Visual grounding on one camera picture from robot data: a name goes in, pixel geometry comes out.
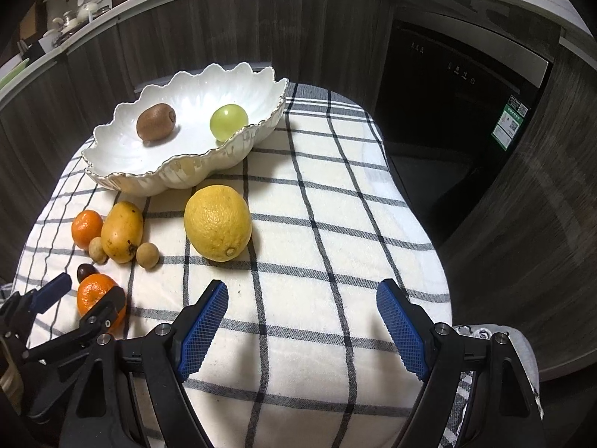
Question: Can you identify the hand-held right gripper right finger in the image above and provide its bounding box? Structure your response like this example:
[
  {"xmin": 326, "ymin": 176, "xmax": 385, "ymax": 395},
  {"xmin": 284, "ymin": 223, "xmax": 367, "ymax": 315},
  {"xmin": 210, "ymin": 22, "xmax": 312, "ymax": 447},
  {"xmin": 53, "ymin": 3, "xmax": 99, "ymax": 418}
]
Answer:
[{"xmin": 375, "ymin": 279, "xmax": 546, "ymax": 448}]

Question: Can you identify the large yellow lemon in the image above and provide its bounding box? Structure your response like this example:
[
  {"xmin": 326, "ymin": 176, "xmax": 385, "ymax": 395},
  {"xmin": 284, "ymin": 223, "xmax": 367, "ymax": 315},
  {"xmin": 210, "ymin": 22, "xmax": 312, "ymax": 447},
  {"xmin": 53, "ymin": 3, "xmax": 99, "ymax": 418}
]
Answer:
[{"xmin": 184, "ymin": 185, "xmax": 253, "ymax": 262}]

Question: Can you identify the yellow mango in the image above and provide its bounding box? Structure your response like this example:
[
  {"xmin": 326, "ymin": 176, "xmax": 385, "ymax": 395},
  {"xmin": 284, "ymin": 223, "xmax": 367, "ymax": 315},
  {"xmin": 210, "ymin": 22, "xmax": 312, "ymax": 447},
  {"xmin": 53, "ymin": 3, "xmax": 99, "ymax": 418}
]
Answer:
[{"xmin": 101, "ymin": 200, "xmax": 144, "ymax": 264}]

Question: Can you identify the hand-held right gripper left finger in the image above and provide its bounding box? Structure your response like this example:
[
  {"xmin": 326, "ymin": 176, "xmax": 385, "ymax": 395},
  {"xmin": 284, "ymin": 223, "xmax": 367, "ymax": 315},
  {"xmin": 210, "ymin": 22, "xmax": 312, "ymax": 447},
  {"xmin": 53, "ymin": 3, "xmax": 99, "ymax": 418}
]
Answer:
[{"xmin": 60, "ymin": 280, "xmax": 229, "ymax": 448}]

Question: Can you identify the brown kiwi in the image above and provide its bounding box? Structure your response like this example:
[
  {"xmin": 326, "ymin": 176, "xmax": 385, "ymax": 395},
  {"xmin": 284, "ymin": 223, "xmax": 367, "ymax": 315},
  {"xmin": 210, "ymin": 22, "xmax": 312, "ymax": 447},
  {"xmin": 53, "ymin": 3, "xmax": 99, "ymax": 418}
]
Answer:
[{"xmin": 135, "ymin": 103, "xmax": 177, "ymax": 142}]

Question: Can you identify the white scalloped bowl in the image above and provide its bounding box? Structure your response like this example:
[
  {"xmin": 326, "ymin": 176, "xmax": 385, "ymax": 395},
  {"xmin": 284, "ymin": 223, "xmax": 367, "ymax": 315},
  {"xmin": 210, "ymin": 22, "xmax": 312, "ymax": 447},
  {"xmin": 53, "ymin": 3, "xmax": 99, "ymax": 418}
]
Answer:
[{"xmin": 81, "ymin": 63, "xmax": 290, "ymax": 197}]

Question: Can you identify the green label sticker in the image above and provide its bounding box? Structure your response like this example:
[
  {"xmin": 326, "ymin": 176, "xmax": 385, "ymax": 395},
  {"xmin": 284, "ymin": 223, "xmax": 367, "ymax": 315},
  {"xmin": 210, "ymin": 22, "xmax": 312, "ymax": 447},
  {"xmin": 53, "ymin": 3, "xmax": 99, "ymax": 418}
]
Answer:
[{"xmin": 491, "ymin": 96, "xmax": 532, "ymax": 152}]

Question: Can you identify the orange mandarin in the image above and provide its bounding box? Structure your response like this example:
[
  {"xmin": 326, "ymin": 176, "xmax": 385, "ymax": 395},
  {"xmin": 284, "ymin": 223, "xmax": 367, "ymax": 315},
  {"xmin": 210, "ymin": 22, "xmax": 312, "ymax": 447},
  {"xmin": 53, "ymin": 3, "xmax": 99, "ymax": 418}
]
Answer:
[
  {"xmin": 76, "ymin": 274, "xmax": 128, "ymax": 332},
  {"xmin": 71, "ymin": 210, "xmax": 104, "ymax": 250}
]

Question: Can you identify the green plate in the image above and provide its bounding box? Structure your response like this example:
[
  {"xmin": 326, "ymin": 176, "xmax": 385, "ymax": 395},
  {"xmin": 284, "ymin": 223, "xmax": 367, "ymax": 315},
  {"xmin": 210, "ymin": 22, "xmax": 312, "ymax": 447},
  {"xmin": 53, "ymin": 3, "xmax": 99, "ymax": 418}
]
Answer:
[{"xmin": 0, "ymin": 58, "xmax": 31, "ymax": 89}]

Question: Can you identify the black dishwasher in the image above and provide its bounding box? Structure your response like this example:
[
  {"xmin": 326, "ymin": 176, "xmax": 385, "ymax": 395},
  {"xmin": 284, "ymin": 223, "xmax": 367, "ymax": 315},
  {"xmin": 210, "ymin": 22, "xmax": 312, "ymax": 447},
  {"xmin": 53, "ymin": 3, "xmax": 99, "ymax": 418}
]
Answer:
[{"xmin": 373, "ymin": 14, "xmax": 553, "ymax": 248}]

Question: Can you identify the dark wood kitchen cabinet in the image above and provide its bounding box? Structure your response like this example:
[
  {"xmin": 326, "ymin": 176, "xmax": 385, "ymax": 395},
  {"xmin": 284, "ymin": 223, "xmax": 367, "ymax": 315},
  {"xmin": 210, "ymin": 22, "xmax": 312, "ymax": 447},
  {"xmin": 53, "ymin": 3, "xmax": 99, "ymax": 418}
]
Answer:
[{"xmin": 0, "ymin": 0, "xmax": 597, "ymax": 383}]

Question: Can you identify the white black checked cloth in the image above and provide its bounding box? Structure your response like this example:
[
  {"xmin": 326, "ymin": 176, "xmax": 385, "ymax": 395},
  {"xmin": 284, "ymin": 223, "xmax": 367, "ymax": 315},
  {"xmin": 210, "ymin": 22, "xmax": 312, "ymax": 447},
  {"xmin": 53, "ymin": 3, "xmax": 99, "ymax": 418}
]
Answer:
[{"xmin": 9, "ymin": 83, "xmax": 472, "ymax": 448}]

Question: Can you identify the tan longan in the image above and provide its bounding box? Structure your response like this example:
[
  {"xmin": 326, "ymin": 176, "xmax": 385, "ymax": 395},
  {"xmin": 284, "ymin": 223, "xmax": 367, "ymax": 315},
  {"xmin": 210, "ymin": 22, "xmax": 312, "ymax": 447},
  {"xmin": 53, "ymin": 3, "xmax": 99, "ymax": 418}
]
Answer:
[
  {"xmin": 88, "ymin": 236, "xmax": 109, "ymax": 264},
  {"xmin": 135, "ymin": 242, "xmax": 160, "ymax": 268}
]

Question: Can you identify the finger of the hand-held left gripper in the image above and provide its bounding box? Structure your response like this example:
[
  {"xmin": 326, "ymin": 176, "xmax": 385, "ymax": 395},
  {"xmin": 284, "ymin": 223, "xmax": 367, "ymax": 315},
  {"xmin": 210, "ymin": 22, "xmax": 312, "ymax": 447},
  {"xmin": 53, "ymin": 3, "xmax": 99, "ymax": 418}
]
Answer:
[
  {"xmin": 21, "ymin": 286, "xmax": 128, "ymax": 365},
  {"xmin": 0, "ymin": 272, "xmax": 73, "ymax": 337}
]

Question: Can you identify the green round fruit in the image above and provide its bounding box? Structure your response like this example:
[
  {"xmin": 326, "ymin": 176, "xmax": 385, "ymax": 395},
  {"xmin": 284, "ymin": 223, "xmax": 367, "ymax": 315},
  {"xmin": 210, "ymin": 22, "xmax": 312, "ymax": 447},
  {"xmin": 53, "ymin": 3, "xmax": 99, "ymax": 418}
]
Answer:
[{"xmin": 209, "ymin": 104, "xmax": 248, "ymax": 141}]

